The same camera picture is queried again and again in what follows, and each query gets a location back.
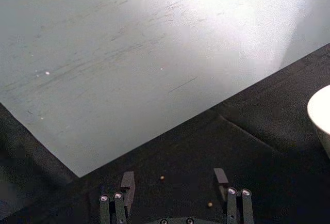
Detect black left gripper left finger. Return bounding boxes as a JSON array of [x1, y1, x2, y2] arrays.
[[99, 171, 136, 224]]

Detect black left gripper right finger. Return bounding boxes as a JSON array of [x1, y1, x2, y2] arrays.
[[213, 168, 255, 224]]

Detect black table cloth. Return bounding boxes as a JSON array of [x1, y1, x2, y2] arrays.
[[0, 42, 330, 224]]

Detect plain pale wall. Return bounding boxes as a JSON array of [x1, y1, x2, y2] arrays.
[[0, 0, 330, 178]]

